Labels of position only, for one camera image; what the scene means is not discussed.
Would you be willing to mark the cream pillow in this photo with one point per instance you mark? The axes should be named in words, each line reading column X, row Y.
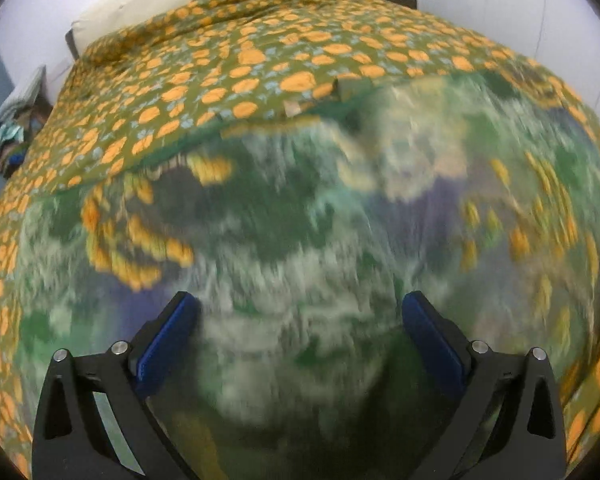
column 130, row 2

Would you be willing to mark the orange floral green quilt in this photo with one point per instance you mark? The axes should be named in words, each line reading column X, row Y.
column 205, row 60

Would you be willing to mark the green landscape print jacket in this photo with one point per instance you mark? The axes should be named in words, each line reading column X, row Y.
column 305, row 210

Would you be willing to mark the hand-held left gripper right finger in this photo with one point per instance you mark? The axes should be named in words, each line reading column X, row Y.
column 434, row 345

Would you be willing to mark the pile of folded clothes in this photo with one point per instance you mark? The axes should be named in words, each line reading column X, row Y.
column 12, row 125

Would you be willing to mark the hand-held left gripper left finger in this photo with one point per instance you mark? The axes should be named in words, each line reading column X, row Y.
column 164, row 345

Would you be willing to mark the dark wooden headboard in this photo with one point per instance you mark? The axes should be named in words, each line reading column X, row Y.
column 71, row 45

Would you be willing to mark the white wardrobe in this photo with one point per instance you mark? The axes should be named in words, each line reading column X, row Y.
column 520, row 10

